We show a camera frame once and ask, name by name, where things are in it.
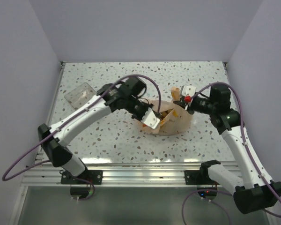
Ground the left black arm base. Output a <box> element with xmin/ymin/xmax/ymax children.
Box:
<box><xmin>59</xmin><ymin>170</ymin><xmax>103</xmax><ymax>185</ymax></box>

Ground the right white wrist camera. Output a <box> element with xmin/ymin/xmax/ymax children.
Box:
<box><xmin>180</xmin><ymin>85</ymin><xmax>197</xmax><ymax>97</ymax></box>

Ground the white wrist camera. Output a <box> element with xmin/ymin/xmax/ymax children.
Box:
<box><xmin>180</xmin><ymin>85</ymin><xmax>197</xmax><ymax>97</ymax></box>
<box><xmin>140</xmin><ymin>108</ymin><xmax>160</xmax><ymax>129</ymax></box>

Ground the aluminium mounting rail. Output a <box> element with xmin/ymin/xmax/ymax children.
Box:
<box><xmin>21</xmin><ymin>162</ymin><xmax>201</xmax><ymax>187</ymax></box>

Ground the clear plastic tray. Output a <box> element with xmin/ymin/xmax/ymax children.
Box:
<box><xmin>65</xmin><ymin>82</ymin><xmax>96</xmax><ymax>110</ymax></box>

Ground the orange translucent plastic bag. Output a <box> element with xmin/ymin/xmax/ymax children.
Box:
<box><xmin>134</xmin><ymin>87</ymin><xmax>193</xmax><ymax>135</ymax></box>

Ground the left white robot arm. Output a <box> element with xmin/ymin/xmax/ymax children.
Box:
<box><xmin>38</xmin><ymin>76</ymin><xmax>160</xmax><ymax>184</ymax></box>

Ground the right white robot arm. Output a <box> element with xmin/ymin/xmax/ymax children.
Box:
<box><xmin>180</xmin><ymin>82</ymin><xmax>281</xmax><ymax>214</ymax></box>

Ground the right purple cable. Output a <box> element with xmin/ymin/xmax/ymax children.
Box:
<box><xmin>181</xmin><ymin>82</ymin><xmax>281</xmax><ymax>225</ymax></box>

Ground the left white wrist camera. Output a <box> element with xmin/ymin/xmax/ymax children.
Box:
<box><xmin>140</xmin><ymin>108</ymin><xmax>160</xmax><ymax>129</ymax></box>

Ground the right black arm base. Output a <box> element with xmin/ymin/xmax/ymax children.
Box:
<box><xmin>184</xmin><ymin>160</ymin><xmax>221</xmax><ymax>185</ymax></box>

